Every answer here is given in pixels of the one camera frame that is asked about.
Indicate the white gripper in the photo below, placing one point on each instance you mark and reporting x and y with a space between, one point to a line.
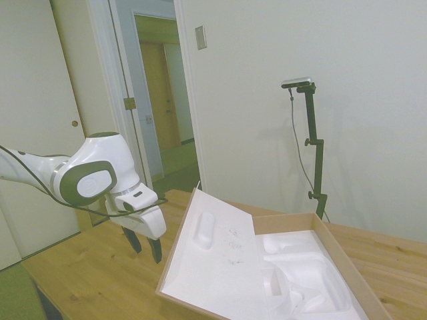
150 223

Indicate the wooden hallway door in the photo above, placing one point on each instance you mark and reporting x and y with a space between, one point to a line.
160 100

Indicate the silver exterior camera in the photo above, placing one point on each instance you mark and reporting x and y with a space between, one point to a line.
297 82

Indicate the cardboard box lid white-lined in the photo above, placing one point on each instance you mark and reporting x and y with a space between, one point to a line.
205 253

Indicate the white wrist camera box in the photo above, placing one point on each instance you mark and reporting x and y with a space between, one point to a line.
136 199

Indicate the green chair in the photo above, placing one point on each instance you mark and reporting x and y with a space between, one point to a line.
16 293

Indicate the metal wall switch plate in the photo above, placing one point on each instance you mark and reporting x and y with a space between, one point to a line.
200 38

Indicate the black camera stand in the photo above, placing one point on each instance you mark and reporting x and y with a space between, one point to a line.
315 146

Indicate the white sliding closet door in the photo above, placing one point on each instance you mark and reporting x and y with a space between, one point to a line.
36 116

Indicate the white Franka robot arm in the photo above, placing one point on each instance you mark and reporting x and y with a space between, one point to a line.
93 160

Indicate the brass door hinge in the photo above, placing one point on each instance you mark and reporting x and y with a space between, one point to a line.
129 103

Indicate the cardboard box base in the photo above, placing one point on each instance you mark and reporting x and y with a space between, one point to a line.
337 240

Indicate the white open door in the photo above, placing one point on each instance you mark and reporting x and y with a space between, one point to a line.
130 83

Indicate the white foam box insert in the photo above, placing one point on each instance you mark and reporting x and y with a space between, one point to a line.
307 276

